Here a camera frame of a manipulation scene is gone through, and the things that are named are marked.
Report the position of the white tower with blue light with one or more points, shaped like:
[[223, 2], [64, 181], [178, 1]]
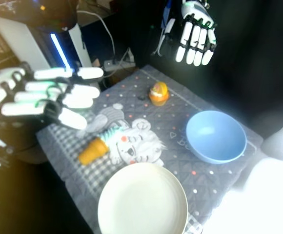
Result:
[[78, 41]]

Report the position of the blue bowl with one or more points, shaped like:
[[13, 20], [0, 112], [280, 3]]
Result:
[[214, 136]]

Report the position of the white round plate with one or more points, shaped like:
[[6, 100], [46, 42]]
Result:
[[141, 202]]

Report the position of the white power strip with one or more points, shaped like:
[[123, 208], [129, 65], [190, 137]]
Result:
[[119, 64]]

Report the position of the grey quilt with bear print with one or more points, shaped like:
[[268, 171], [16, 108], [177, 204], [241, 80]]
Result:
[[205, 180]]

